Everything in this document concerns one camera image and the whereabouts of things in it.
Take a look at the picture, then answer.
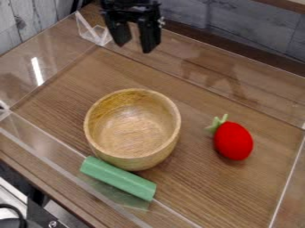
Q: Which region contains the black cable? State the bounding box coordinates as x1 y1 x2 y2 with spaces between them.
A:
0 204 28 228

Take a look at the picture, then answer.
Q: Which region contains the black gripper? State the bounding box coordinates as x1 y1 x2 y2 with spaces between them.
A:
100 0 164 53

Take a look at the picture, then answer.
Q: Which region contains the red plush strawberry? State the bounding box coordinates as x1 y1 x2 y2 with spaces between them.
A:
205 114 254 160

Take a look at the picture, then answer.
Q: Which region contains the clear acrylic corner bracket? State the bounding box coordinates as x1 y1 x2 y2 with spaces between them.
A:
74 12 112 46

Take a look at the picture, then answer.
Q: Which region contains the black metal bracket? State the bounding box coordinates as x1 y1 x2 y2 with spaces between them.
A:
26 199 68 228

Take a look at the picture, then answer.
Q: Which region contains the green rectangular block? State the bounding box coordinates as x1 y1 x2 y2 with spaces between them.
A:
80 156 157 201

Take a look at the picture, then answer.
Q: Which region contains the wooden bowl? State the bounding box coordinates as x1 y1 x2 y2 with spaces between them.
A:
82 88 180 171

